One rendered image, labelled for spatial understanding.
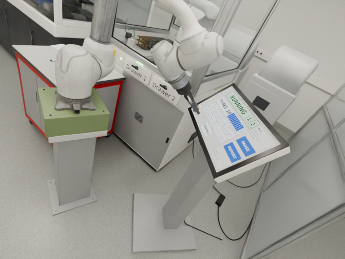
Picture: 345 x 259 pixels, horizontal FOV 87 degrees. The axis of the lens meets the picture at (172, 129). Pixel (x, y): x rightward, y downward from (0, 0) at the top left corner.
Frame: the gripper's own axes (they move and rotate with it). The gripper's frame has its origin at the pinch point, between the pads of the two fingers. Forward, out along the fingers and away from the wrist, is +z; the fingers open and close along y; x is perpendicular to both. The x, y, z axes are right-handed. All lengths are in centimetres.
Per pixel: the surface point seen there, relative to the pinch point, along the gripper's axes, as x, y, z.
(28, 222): 132, -14, 2
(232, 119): -13.5, -13.1, 3.6
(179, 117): 17.5, 35.3, 23.6
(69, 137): 62, -5, -29
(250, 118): -20.5, -17.7, 3.6
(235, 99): -20.3, -1.2, 3.6
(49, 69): 79, 59, -53
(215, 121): -6.0, -8.6, 3.6
